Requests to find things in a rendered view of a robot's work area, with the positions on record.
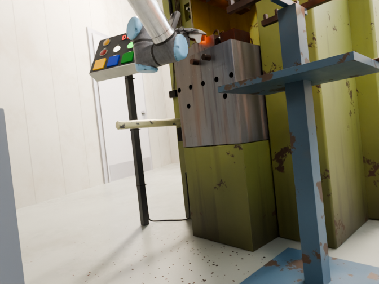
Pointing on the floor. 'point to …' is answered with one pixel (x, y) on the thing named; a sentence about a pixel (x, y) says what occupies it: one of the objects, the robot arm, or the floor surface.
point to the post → (136, 151)
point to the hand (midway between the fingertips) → (196, 36)
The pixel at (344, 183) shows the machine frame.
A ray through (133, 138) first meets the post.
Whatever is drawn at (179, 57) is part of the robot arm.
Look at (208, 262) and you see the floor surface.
